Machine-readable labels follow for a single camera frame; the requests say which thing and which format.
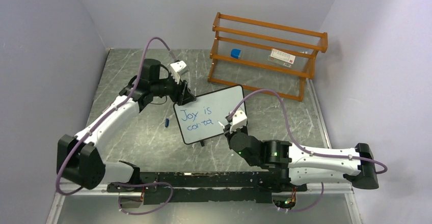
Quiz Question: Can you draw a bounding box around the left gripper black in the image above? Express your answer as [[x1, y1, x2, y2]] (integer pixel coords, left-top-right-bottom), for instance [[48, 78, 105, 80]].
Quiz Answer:
[[150, 72, 196, 105]]

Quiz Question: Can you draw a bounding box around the small whiteboard black frame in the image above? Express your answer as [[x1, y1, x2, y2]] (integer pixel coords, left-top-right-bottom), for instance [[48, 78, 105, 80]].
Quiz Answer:
[[173, 85, 245, 145]]

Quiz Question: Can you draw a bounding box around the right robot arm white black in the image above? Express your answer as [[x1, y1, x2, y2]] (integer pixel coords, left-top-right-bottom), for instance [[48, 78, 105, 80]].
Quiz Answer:
[[223, 125, 379, 190]]

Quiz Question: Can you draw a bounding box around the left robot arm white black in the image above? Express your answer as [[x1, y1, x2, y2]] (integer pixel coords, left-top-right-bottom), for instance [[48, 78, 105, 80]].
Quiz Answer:
[[56, 59, 196, 191]]

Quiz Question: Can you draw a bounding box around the blue eraser on shelf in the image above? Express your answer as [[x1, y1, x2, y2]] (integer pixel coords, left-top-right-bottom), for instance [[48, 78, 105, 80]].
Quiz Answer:
[[230, 48, 242, 59]]

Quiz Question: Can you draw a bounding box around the orange wooden shelf rack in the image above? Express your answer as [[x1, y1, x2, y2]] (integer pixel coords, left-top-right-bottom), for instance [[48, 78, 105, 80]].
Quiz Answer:
[[207, 12, 329, 101]]

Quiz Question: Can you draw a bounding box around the white red box on shelf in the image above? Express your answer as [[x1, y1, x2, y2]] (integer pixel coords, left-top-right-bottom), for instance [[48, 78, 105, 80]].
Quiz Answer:
[[268, 49, 296, 68]]

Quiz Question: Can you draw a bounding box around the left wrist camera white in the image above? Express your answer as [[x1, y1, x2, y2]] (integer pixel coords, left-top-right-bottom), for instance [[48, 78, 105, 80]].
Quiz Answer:
[[168, 61, 188, 84]]

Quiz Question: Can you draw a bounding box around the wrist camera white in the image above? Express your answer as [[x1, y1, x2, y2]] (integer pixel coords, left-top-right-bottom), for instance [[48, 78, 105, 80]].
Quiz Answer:
[[168, 61, 188, 84], [225, 109, 248, 133]]

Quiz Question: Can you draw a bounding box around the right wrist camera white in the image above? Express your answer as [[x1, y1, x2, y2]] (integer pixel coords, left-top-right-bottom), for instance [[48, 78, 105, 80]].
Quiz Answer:
[[225, 109, 248, 133]]

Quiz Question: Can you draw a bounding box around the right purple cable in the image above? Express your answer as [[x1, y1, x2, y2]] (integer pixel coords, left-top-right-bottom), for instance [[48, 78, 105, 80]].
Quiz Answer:
[[225, 89, 388, 213]]

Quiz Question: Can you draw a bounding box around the purple cable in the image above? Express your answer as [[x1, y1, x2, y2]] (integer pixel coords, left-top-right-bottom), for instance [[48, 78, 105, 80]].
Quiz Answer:
[[55, 37, 178, 216], [225, 89, 388, 213]]

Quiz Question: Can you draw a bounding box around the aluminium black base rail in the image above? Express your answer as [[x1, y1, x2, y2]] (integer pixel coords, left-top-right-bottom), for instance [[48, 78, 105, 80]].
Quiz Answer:
[[47, 172, 362, 223]]

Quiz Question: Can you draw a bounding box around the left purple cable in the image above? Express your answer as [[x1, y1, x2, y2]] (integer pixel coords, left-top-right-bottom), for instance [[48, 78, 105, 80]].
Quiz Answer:
[[55, 37, 178, 216]]

